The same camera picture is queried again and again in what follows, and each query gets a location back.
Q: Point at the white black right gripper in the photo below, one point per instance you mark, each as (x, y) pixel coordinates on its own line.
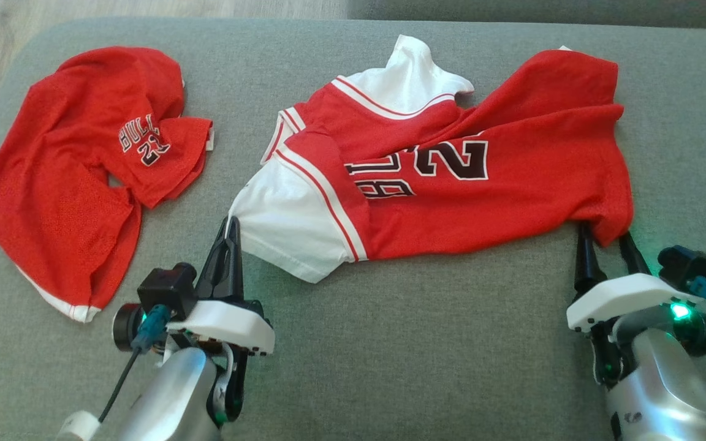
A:
(622, 300)

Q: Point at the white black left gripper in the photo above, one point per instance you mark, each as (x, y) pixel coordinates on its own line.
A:
(230, 324)

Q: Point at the red white basketball jersey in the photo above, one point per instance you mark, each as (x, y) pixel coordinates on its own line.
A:
(482, 202)

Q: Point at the red basketball shorts white hem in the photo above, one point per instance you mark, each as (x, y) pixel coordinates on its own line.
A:
(53, 202)

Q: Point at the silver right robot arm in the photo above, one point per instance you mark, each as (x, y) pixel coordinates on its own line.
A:
(665, 392)

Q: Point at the grey and yellow sofa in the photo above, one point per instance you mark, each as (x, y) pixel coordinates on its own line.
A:
(402, 367)

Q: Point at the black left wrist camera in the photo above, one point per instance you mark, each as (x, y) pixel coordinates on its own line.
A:
(166, 288)

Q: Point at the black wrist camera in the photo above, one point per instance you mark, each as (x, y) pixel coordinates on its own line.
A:
(166, 288)
(690, 264)

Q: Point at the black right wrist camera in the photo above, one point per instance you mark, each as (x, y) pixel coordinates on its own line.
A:
(690, 264)

